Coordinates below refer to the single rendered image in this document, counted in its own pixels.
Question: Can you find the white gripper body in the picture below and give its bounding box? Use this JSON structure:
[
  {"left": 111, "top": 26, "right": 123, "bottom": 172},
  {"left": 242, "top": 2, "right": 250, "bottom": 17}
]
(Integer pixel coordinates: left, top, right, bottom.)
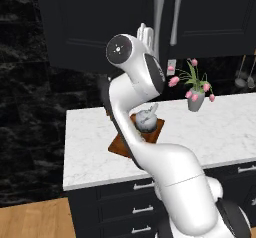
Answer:
[{"left": 136, "top": 22, "right": 156, "bottom": 54}]

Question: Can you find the large black cabinet door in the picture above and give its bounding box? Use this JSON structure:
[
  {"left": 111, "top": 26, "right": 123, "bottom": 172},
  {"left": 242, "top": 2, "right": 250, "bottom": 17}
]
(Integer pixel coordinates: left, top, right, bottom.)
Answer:
[{"left": 34, "top": 0, "right": 170, "bottom": 76}]

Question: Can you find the grey kettle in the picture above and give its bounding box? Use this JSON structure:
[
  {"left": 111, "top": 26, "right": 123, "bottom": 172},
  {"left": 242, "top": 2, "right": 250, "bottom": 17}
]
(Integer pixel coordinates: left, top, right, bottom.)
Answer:
[{"left": 134, "top": 103, "right": 160, "bottom": 134}]

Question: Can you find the brown wooden tray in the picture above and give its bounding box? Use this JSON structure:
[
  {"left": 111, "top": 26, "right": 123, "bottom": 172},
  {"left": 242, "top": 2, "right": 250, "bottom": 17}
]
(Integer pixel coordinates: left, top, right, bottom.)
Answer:
[{"left": 107, "top": 112, "right": 166, "bottom": 159}]

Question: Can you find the grey vase with pink flowers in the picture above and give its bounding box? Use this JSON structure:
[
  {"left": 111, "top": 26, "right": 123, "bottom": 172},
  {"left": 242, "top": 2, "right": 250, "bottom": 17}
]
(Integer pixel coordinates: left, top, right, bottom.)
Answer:
[{"left": 167, "top": 58, "right": 216, "bottom": 113}]

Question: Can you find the grey hanging ladle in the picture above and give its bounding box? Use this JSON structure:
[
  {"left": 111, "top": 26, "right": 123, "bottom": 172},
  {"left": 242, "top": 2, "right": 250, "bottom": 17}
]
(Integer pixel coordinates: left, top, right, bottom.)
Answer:
[{"left": 234, "top": 54, "right": 248, "bottom": 89}]

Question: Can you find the grey hanging spatula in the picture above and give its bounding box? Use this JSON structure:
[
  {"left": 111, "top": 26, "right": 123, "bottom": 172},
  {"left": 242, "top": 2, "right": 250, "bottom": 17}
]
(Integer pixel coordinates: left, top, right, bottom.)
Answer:
[{"left": 246, "top": 56, "right": 256, "bottom": 90}]

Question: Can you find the black drawer front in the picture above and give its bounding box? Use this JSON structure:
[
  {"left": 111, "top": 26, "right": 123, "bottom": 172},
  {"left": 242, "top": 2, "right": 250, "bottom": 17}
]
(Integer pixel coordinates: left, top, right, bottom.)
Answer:
[
  {"left": 97, "top": 197, "right": 165, "bottom": 224},
  {"left": 222, "top": 178, "right": 256, "bottom": 230},
  {"left": 99, "top": 219, "right": 168, "bottom": 238},
  {"left": 95, "top": 177, "right": 158, "bottom": 202},
  {"left": 203, "top": 161, "right": 256, "bottom": 184}
]

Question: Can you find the long grey cabinet handle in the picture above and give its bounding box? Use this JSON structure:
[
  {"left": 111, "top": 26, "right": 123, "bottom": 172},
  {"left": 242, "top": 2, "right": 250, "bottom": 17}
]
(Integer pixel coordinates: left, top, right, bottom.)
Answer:
[
  {"left": 152, "top": 0, "right": 166, "bottom": 62},
  {"left": 169, "top": 0, "right": 185, "bottom": 47}
]

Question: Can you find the white wall socket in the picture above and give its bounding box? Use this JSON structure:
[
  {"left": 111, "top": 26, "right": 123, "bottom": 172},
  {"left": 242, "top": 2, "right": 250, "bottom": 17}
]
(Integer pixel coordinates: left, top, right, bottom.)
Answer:
[{"left": 166, "top": 58, "right": 177, "bottom": 77}]

